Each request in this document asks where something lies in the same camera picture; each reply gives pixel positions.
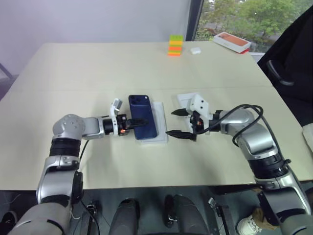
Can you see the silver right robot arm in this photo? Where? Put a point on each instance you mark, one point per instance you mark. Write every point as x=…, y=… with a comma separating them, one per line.
x=254, y=137

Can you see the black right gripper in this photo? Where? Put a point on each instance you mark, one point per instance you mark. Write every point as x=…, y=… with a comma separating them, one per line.
x=196, y=122

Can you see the dark window frame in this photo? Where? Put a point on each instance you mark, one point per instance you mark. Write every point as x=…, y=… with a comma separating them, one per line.
x=194, y=19

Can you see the khaki trouser leg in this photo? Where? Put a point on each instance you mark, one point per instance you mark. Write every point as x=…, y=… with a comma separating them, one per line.
x=259, y=213

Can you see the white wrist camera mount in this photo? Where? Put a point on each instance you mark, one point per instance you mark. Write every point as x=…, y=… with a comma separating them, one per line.
x=115, y=107
x=199, y=105

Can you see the stack of coloured toy bricks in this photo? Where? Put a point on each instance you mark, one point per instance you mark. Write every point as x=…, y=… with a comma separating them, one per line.
x=175, y=45

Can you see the black metal support bracket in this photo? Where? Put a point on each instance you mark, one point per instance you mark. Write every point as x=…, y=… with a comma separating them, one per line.
x=222, y=215
x=91, y=209

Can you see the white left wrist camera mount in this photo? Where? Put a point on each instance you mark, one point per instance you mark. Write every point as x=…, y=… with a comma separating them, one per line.
x=115, y=107

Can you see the beige cloth object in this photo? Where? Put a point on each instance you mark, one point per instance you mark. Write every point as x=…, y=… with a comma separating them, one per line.
x=308, y=135

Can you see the dark blue smartphone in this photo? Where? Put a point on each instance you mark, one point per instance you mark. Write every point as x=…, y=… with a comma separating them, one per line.
x=141, y=115

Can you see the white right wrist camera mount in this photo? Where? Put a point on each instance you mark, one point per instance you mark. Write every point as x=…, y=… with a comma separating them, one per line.
x=199, y=105

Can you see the small white box lid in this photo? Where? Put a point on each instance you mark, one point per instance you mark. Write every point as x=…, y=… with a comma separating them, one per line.
x=184, y=99

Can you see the dark office chair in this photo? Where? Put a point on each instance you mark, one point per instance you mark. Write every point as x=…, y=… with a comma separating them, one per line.
x=291, y=61

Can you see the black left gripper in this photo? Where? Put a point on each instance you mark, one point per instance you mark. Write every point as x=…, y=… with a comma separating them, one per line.
x=121, y=124

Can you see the orange and white box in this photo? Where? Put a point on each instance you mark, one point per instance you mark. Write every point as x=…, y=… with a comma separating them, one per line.
x=231, y=40

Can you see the white earbuds case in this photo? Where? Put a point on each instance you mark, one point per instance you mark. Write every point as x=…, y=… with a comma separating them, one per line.
x=195, y=50

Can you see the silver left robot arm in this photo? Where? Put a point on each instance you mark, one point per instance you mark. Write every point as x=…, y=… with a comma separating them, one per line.
x=71, y=127

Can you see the black sneaker with white stripes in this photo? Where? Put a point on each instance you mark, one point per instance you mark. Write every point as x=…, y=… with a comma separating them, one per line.
x=8, y=220

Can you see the dark rounded robot leg shape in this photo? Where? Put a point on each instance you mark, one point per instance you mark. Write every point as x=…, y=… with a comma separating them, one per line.
x=126, y=218
x=187, y=215

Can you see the white phone box insert tray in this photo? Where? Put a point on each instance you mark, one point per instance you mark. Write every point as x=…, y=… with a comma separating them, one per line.
x=159, y=120

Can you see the white phone box base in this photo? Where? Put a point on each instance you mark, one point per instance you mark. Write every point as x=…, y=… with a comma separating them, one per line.
x=165, y=137

